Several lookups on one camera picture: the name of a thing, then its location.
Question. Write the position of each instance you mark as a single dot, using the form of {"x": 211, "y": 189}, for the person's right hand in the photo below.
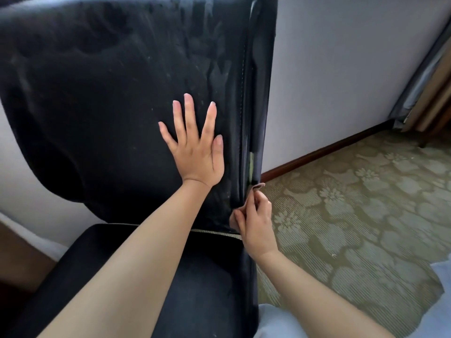
{"x": 257, "y": 228}

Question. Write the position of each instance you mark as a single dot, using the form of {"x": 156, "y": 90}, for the person's left hand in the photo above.
{"x": 197, "y": 158}

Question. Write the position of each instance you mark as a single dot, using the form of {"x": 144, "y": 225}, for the person's left thumb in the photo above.
{"x": 218, "y": 153}

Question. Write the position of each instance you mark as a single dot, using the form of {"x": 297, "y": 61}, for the person's right thumb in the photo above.
{"x": 238, "y": 218}

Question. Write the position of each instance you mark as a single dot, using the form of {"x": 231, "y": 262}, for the person's left little finger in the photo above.
{"x": 168, "y": 135}

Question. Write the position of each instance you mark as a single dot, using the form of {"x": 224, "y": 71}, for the person's left middle finger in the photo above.
{"x": 191, "y": 116}

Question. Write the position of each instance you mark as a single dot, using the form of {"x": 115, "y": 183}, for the small brown cloth piece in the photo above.
{"x": 258, "y": 186}

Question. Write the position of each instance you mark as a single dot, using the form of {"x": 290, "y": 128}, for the black leather chair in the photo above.
{"x": 105, "y": 84}

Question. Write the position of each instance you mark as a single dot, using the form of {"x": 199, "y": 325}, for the person's right forearm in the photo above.
{"x": 310, "y": 299}

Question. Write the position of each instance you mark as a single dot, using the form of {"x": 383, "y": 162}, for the person's left forearm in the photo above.
{"x": 123, "y": 267}

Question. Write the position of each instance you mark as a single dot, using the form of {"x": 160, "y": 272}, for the brown wooden baseboard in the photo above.
{"x": 327, "y": 149}

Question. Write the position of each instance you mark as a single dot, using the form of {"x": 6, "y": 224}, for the brown wooden furniture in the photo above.
{"x": 21, "y": 256}

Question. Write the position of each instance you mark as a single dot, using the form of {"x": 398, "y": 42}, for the grey curtain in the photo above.
{"x": 415, "y": 77}

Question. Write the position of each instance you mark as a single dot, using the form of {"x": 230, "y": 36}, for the dark wooden furniture leg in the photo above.
{"x": 435, "y": 130}

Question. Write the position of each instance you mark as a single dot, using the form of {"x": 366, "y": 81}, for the light blue garment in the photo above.
{"x": 440, "y": 299}

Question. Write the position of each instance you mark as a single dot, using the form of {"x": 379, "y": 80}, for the beige curtain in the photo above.
{"x": 431, "y": 102}

